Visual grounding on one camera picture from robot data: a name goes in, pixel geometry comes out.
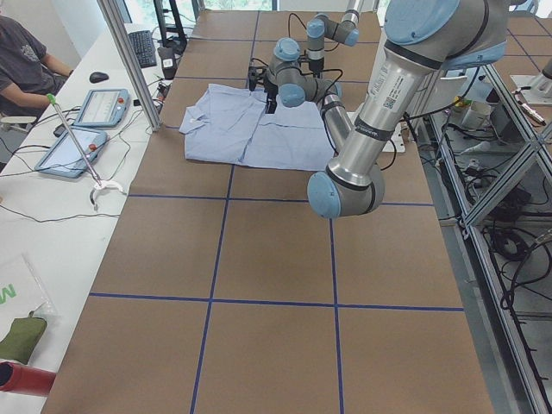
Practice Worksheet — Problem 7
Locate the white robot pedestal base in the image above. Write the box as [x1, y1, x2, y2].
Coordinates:
[383, 126, 405, 154]

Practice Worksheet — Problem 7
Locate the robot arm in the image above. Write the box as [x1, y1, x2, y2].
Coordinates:
[250, 1, 510, 218]
[306, 1, 364, 78]

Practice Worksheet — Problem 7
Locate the light blue striped shirt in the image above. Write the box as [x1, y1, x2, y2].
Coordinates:
[179, 84, 334, 171]

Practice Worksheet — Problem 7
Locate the far teach pendant tablet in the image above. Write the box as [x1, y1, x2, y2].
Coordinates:
[73, 89, 129, 129]

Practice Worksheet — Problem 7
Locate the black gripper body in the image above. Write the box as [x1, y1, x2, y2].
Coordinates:
[247, 60, 278, 100]
[301, 50, 325, 71]

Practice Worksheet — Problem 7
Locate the teach pendant tablet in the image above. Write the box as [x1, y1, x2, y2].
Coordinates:
[34, 127, 108, 179]
[73, 89, 129, 129]

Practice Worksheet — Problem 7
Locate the reacher grabber stick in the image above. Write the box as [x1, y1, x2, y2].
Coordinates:
[46, 93, 127, 211]

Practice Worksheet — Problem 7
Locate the near teach pendant tablet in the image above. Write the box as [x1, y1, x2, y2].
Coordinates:
[34, 127, 108, 179]

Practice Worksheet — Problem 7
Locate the seated person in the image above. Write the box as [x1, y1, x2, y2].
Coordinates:
[1, 16, 73, 118]

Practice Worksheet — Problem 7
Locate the black computer mouse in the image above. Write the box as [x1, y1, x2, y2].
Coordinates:
[89, 72, 110, 84]

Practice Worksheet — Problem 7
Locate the clear plastic bag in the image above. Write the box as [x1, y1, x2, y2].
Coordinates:
[1, 254, 61, 338]

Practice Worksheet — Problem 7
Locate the aluminium frame post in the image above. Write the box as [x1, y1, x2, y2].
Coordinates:
[97, 0, 161, 132]

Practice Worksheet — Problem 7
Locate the red cylinder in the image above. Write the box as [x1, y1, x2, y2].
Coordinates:
[1, 361, 56, 397]

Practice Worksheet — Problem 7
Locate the green fabric pouch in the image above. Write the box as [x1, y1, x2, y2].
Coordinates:
[1, 311, 47, 365]

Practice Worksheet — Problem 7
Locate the black keyboard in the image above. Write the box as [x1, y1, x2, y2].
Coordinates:
[128, 30, 157, 68]

